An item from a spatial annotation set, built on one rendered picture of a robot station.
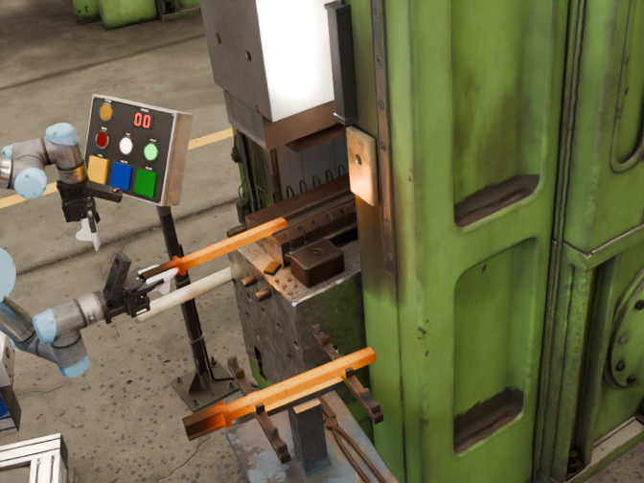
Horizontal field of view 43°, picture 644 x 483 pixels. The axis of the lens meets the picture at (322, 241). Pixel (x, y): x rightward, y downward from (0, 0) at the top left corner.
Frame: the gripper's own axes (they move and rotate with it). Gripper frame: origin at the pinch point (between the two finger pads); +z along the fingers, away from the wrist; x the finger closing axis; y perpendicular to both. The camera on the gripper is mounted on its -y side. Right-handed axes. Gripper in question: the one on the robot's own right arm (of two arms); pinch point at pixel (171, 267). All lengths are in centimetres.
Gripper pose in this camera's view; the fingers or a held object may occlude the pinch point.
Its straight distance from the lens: 210.0
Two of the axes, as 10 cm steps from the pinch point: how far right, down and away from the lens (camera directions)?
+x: 5.5, 4.4, -7.2
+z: 8.3, -3.6, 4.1
